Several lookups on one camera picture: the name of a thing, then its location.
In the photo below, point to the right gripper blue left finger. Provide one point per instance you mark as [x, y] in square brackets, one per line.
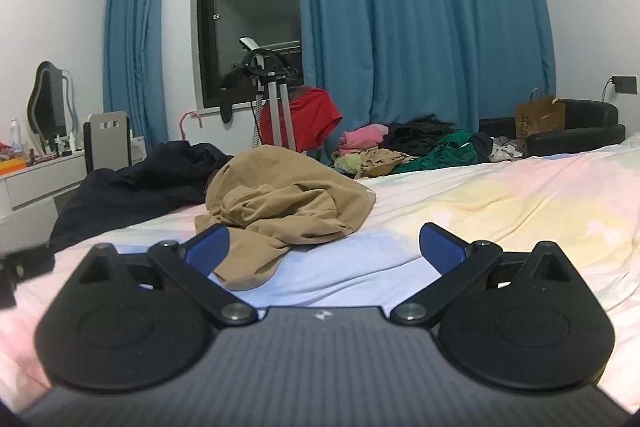
[187, 267]

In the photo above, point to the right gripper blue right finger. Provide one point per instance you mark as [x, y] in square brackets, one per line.
[462, 267]

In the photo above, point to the tan t-shirt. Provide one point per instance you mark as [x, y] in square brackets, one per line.
[272, 199]

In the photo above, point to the black clothes pile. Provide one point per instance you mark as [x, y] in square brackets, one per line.
[416, 138]

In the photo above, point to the pink clothes hanger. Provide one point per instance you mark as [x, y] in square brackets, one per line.
[187, 121]

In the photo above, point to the white dresser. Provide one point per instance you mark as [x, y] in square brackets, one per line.
[31, 199]

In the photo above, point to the dark navy jacket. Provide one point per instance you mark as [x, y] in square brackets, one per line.
[174, 175]

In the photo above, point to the green garment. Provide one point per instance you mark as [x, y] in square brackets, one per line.
[452, 150]

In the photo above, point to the beige garment in pile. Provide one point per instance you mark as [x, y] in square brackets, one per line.
[380, 161]

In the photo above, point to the white spray bottle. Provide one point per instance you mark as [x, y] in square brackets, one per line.
[16, 137]

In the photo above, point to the yellow-green garment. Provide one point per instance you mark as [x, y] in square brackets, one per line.
[348, 164]

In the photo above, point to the grey black chair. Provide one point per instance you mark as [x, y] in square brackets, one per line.
[107, 141]

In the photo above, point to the pink folded garment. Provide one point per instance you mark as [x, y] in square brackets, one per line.
[363, 137]

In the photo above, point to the brown paper bag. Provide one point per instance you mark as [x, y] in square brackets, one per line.
[538, 115]

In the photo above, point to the wavy vanity mirror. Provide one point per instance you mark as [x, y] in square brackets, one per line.
[51, 110]

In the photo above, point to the red shirt on stand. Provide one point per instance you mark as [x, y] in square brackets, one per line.
[314, 117]

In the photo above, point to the black armchair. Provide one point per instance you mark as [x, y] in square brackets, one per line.
[589, 125]

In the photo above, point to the left blue curtain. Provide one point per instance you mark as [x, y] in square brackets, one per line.
[132, 66]

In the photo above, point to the blue curtain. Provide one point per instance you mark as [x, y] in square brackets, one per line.
[384, 61]
[132, 66]

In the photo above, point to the silver garment steamer stand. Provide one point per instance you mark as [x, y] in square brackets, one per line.
[271, 72]

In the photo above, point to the right blue curtain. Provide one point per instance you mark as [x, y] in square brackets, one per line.
[384, 61]

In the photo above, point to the black wall socket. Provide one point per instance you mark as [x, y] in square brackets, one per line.
[627, 84]

